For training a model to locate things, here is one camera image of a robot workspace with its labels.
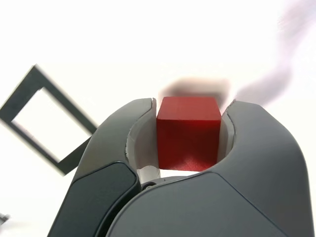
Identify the black tape square outline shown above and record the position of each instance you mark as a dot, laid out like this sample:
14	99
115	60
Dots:
22	98

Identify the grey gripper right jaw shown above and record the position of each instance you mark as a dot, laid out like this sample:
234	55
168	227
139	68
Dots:
247	197

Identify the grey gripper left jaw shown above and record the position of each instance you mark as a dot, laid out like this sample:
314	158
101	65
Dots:
103	148

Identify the red cube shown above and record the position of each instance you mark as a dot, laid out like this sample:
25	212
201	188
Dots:
188	138

